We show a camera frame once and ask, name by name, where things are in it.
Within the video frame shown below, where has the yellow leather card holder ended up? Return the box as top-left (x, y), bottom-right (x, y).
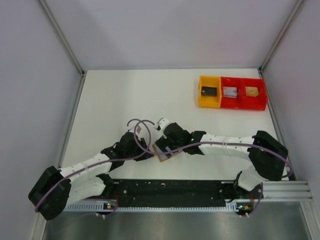
top-left (152, 138), bottom-right (182, 163)

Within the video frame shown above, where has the silver card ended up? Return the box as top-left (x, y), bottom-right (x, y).
top-left (223, 86), bottom-right (238, 98)

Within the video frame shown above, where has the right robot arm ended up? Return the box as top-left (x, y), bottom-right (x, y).
top-left (155, 119), bottom-right (288, 198)

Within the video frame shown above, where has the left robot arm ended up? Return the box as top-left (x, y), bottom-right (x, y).
top-left (28, 131), bottom-right (152, 221)

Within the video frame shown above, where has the black card in bin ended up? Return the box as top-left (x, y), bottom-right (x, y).
top-left (200, 86), bottom-right (218, 97)

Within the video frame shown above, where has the gold card in bin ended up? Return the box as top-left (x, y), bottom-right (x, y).
top-left (245, 86), bottom-right (259, 97)

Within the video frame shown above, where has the yellow plastic bin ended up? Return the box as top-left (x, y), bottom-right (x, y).
top-left (197, 75), bottom-right (222, 108)

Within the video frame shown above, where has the middle red plastic bin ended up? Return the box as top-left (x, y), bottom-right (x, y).
top-left (220, 76), bottom-right (245, 109)

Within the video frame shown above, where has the red plastic bin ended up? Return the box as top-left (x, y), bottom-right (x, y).
top-left (220, 76), bottom-right (245, 109)
top-left (241, 78), bottom-right (268, 111)

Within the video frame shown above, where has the right red plastic bin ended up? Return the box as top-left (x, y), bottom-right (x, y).
top-left (241, 78), bottom-right (268, 111)

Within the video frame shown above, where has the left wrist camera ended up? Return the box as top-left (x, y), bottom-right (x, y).
top-left (135, 125), bottom-right (143, 136)

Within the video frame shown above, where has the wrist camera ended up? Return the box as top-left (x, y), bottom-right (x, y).
top-left (135, 125), bottom-right (143, 136)
top-left (153, 117), bottom-right (171, 131)

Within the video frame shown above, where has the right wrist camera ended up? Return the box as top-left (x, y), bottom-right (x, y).
top-left (153, 117), bottom-right (171, 131)

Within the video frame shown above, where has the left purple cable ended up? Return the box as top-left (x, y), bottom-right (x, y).
top-left (33, 118), bottom-right (156, 213)

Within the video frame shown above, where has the purple cable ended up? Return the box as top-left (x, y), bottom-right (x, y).
top-left (33, 118), bottom-right (156, 213)
top-left (139, 119), bottom-right (294, 178)

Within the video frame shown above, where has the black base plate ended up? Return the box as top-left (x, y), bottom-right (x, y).
top-left (100, 179), bottom-right (257, 208)

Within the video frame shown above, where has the grey slotted cable duct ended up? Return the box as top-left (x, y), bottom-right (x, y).
top-left (64, 200), bottom-right (249, 213)

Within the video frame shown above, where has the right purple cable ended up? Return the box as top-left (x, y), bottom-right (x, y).
top-left (139, 119), bottom-right (294, 178)

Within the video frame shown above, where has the aluminium frame rail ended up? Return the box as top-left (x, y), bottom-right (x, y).
top-left (39, 181), bottom-right (314, 201)

